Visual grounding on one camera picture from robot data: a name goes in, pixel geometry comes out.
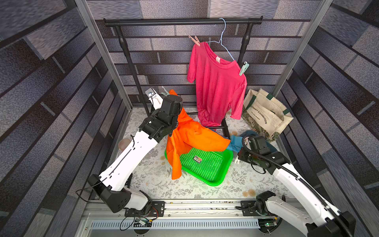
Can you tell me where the sage green clothespin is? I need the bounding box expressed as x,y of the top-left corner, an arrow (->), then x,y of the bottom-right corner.
162,86 -> 170,96

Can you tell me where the orange t-shirt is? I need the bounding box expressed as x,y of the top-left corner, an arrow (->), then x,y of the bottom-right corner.
165,89 -> 232,181

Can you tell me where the pink t-shirt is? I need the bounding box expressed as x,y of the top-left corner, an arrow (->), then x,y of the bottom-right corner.
187,42 -> 247,127

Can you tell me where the dusty pink clothespin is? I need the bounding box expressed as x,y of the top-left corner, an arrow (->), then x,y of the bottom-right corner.
189,36 -> 200,46

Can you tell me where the mint green clothespin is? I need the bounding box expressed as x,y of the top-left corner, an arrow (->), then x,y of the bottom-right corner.
239,61 -> 250,76

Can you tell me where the light blue wire hanger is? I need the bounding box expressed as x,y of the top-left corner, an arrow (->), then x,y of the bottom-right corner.
206,18 -> 235,61

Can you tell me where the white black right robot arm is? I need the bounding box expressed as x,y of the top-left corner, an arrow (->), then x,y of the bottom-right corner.
238,135 -> 356,237

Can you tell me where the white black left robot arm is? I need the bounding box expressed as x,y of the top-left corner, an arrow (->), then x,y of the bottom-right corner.
87,95 -> 183,213

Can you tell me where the blue t-shirt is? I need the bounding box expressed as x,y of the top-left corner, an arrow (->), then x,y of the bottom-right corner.
227,135 -> 243,153

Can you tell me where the teal clothespin tray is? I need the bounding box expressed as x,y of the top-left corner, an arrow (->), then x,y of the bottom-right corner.
239,130 -> 277,151

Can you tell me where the floral table cloth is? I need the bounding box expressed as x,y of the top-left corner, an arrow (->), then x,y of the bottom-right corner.
114,106 -> 292,200

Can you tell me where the cream canvas tote bag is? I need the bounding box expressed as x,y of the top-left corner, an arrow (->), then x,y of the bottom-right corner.
241,89 -> 294,142

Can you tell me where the black clothes rack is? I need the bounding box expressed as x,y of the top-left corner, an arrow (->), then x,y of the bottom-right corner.
103,16 -> 264,139

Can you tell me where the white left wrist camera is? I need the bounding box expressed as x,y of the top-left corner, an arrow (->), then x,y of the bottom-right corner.
145,88 -> 163,110

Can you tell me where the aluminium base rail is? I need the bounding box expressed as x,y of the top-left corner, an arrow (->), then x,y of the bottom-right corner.
76,199 -> 329,230

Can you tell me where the black corrugated cable conduit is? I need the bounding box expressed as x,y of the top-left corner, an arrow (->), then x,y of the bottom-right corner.
241,135 -> 353,237

